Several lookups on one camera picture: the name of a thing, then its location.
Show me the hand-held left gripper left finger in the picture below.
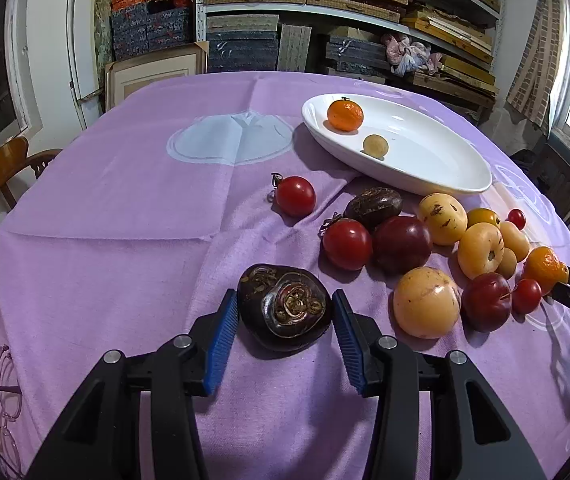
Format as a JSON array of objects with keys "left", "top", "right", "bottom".
[{"left": 25, "top": 289, "right": 240, "bottom": 480}]

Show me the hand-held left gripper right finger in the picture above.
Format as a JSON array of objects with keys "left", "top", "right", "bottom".
[{"left": 332, "top": 289, "right": 548, "bottom": 480}]

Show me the large mandarin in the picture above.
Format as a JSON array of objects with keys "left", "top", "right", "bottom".
[{"left": 521, "top": 246, "right": 570, "bottom": 297}]

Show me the tan loquat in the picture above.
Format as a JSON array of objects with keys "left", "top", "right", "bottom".
[{"left": 495, "top": 247, "right": 518, "bottom": 279}]

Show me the orange loquat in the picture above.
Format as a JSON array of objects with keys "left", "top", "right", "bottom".
[{"left": 499, "top": 221, "right": 530, "bottom": 263}]

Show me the large yellow round fruit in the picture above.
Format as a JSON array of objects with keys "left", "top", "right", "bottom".
[{"left": 393, "top": 266, "right": 462, "bottom": 339}]

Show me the yellow-orange fruit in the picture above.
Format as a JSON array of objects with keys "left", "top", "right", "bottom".
[{"left": 457, "top": 222, "right": 504, "bottom": 280}]

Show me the dark red plum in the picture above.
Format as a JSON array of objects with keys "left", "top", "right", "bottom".
[{"left": 373, "top": 216, "right": 434, "bottom": 276}]

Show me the orange tomato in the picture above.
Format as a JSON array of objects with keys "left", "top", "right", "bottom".
[{"left": 466, "top": 208, "right": 502, "bottom": 231}]

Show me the small dark water chestnut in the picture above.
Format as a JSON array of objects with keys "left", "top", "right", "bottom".
[{"left": 343, "top": 187, "right": 404, "bottom": 233}]

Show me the yellow speckled fruit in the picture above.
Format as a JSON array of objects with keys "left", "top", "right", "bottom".
[{"left": 417, "top": 193, "right": 468, "bottom": 246}]

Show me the red tomato with stem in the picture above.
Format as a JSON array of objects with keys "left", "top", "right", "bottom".
[{"left": 269, "top": 173, "right": 317, "bottom": 218}]

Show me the white oval plate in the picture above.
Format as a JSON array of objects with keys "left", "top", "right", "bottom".
[{"left": 301, "top": 94, "right": 493, "bottom": 196}]

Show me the pale round longan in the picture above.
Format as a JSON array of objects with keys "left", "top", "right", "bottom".
[{"left": 363, "top": 134, "right": 390, "bottom": 159}]

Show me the small mandarin with stem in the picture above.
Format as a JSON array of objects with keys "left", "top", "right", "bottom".
[{"left": 327, "top": 96, "right": 364, "bottom": 133}]

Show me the dark wooden chair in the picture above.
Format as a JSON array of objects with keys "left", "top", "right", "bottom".
[{"left": 535, "top": 132, "right": 570, "bottom": 253}]

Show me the purple printed tablecloth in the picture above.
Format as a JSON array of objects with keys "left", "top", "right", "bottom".
[{"left": 0, "top": 71, "right": 570, "bottom": 480}]

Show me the checked beige curtain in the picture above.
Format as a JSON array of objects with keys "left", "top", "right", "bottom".
[{"left": 506, "top": 0, "right": 570, "bottom": 128}]

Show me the pink plastic bag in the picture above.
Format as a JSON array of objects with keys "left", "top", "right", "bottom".
[{"left": 382, "top": 32, "right": 444, "bottom": 78}]

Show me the stack of dark grey boxes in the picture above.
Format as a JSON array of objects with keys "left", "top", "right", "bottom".
[{"left": 206, "top": 15, "right": 390, "bottom": 83}]

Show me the stack of blue floral boxes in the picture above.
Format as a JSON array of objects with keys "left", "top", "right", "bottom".
[{"left": 111, "top": 2, "right": 192, "bottom": 62}]

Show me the white leaning board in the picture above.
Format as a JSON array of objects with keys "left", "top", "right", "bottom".
[{"left": 66, "top": 0, "right": 103, "bottom": 131}]

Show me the white metal shelf rack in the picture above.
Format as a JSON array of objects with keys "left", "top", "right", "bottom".
[{"left": 195, "top": 0, "right": 508, "bottom": 111}]

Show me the mottled green board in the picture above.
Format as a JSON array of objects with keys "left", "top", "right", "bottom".
[{"left": 94, "top": 0, "right": 116, "bottom": 63}]

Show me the wooden picture frame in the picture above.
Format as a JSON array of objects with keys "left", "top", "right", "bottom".
[{"left": 105, "top": 42, "right": 209, "bottom": 111}]

